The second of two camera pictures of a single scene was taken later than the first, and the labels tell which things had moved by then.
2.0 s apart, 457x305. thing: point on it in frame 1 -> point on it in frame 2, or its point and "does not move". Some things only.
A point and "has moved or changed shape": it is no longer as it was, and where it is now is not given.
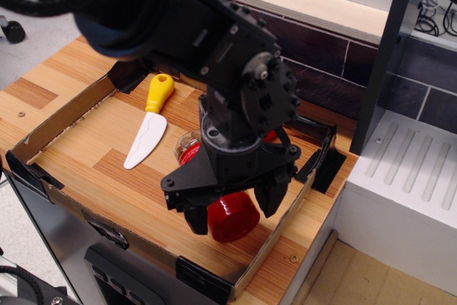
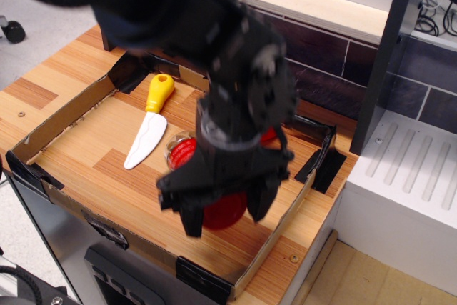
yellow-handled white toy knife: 155,124 does not move
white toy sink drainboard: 399,204 does not move
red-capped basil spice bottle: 233,218 has moved or changed shape
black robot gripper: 245,141 does not move
